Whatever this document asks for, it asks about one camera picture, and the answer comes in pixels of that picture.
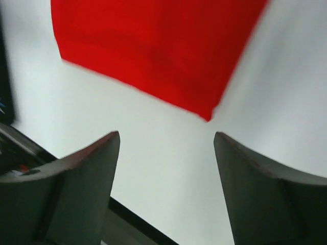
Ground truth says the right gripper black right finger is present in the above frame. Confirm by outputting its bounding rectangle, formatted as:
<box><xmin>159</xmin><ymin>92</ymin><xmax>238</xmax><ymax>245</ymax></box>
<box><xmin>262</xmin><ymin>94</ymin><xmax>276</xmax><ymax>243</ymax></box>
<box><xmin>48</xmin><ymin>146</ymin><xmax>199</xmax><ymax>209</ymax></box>
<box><xmin>214</xmin><ymin>132</ymin><xmax>326</xmax><ymax>244</ymax></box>

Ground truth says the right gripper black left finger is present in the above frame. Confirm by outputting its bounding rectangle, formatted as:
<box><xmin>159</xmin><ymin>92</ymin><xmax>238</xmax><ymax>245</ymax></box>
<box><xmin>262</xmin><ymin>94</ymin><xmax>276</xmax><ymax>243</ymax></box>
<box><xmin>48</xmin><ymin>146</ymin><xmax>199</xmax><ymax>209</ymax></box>
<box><xmin>1</xmin><ymin>131</ymin><xmax>120</xmax><ymax>244</ymax></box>

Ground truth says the red t shirt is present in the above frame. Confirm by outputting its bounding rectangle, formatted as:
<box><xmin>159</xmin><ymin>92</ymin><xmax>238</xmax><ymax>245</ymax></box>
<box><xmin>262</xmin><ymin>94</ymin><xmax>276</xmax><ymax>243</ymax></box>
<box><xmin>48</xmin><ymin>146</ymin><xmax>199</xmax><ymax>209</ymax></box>
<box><xmin>51</xmin><ymin>0</ymin><xmax>268</xmax><ymax>121</ymax></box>

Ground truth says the folded black t shirt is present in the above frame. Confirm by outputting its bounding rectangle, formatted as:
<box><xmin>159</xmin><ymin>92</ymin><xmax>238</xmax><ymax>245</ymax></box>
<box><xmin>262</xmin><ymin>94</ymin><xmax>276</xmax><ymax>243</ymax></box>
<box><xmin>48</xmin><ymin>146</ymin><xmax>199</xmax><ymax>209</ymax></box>
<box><xmin>0</xmin><ymin>18</ymin><xmax>15</xmax><ymax>126</ymax></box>

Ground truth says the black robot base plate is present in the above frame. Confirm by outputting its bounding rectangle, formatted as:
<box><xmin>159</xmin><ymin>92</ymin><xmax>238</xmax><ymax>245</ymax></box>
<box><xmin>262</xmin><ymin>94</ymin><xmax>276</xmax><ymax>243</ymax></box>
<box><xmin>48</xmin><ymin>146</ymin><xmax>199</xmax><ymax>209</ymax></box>
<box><xmin>1</xmin><ymin>125</ymin><xmax>173</xmax><ymax>244</ymax></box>

